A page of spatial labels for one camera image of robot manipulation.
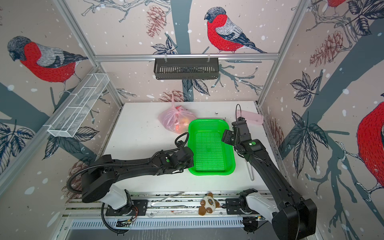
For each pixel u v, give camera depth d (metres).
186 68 1.05
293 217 0.36
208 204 0.73
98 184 0.43
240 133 0.59
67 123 0.71
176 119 0.97
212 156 0.92
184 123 0.95
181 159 0.63
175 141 0.75
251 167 0.53
